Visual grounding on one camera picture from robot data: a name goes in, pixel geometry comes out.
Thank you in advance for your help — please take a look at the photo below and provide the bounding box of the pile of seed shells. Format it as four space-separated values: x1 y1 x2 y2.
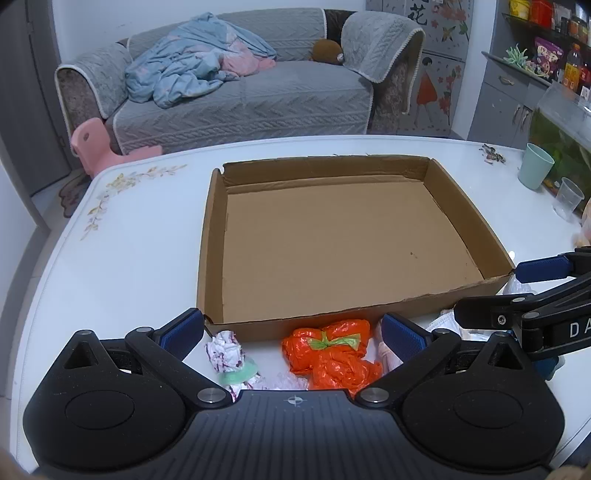
478 144 507 165

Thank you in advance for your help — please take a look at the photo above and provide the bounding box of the pink plastic chair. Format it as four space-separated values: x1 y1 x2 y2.
70 117 163 177

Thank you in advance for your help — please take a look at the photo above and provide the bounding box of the floor rug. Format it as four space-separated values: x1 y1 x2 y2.
59 170 92 219

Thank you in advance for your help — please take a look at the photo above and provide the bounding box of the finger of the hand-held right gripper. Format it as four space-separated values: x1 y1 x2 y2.
454 282 591 332
514 246 591 283

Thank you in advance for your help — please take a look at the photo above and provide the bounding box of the orange plastic bag bundle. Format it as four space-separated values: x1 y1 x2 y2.
281 318 384 398

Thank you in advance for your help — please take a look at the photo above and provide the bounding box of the purple snack bag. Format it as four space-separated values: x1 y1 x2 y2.
531 38 565 75

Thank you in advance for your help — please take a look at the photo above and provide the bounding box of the white purple-print plastic bag bundle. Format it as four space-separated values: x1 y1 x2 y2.
205 329 264 398

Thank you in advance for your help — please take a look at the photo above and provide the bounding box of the white crumpled plastic bag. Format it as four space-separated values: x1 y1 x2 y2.
261 369 315 392

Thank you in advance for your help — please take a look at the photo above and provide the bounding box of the flower-sticker refrigerator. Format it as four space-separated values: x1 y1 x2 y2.
367 0 497 138

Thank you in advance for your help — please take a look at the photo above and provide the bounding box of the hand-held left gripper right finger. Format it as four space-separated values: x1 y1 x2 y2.
353 313 549 409

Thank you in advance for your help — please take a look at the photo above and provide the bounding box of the clear plastic cup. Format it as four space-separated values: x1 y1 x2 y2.
553 176 585 221

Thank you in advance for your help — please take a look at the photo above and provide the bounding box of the orange drink bottle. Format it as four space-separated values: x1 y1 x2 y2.
562 44 583 93

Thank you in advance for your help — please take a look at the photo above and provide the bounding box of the red container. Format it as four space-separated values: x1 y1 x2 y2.
530 0 553 26

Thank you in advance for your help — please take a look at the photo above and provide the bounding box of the grey door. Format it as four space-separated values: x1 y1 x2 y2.
0 0 73 195

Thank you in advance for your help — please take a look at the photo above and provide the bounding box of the grey sofa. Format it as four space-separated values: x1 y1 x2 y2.
54 7 426 156

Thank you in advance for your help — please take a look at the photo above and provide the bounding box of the green cup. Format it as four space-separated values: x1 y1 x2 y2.
517 143 556 191

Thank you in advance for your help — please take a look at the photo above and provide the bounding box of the brown cardboard box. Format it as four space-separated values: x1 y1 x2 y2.
196 156 515 343

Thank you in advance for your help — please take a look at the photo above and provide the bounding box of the glass fish bowl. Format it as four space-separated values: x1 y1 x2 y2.
529 80 591 191

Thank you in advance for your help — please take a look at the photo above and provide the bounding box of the grey cabinet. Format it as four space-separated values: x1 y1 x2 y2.
466 0 591 149

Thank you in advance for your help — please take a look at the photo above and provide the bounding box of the brown plush toy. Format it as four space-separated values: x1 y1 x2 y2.
311 39 346 64

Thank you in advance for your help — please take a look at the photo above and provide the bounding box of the light blue blanket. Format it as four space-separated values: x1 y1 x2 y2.
124 13 278 110

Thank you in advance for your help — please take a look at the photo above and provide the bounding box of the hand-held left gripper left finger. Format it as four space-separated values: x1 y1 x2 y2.
44 308 234 409

